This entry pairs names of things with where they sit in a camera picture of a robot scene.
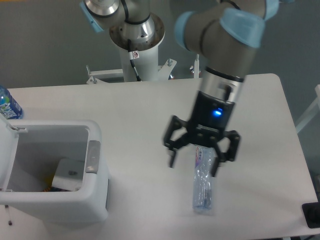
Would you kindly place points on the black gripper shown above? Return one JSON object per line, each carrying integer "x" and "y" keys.
{"x": 206, "y": 127}

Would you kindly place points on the clear plastic bottle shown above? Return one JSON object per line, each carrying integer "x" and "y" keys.
{"x": 202, "y": 200}

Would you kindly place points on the white paper bag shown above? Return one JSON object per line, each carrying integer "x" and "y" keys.
{"x": 69, "y": 175}

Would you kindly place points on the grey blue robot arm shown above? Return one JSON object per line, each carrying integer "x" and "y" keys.
{"x": 227, "y": 35}

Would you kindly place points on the white trash can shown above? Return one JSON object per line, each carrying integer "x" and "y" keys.
{"x": 30, "y": 151}

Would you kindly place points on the black device at table edge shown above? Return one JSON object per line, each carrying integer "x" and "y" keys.
{"x": 311, "y": 213}

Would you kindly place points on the colourful snack wrapper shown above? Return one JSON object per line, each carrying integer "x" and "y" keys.
{"x": 49, "y": 185}

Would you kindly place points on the blue labelled water bottle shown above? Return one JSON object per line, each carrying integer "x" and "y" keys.
{"x": 9, "y": 107}

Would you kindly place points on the white clamp post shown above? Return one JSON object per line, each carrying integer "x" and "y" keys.
{"x": 195, "y": 68}

